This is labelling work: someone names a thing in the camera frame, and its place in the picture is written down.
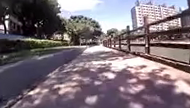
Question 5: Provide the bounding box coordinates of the dark wooden fence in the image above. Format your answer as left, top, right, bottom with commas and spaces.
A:
99, 7, 190, 75

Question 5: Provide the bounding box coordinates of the broad green tree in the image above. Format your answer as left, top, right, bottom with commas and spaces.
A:
64, 12, 105, 48

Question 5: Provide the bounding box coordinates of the group of dark trees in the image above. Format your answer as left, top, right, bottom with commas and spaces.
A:
0, 0, 66, 44

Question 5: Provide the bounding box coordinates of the green hedge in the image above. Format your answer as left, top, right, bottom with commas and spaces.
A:
17, 33, 72, 52

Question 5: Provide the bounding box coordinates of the grass verge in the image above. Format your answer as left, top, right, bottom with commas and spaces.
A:
0, 44, 71, 67

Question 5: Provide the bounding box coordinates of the large white building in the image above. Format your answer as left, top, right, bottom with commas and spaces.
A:
129, 0, 183, 34

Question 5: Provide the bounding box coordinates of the red paved path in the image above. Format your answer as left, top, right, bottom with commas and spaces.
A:
0, 36, 190, 108

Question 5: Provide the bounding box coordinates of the dark kerb strip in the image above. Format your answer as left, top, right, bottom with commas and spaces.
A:
103, 37, 190, 90

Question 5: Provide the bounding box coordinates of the dark low wall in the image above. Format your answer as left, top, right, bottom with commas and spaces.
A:
0, 28, 28, 56

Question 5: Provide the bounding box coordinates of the grey road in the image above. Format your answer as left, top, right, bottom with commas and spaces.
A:
0, 45, 94, 108

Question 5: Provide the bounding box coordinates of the small distant tree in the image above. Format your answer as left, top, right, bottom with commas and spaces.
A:
106, 27, 122, 40

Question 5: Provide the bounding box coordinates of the river water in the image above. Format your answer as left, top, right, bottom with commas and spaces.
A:
115, 37, 190, 78

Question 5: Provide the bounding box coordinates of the building behind trees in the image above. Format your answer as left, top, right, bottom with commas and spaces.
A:
0, 12, 24, 37

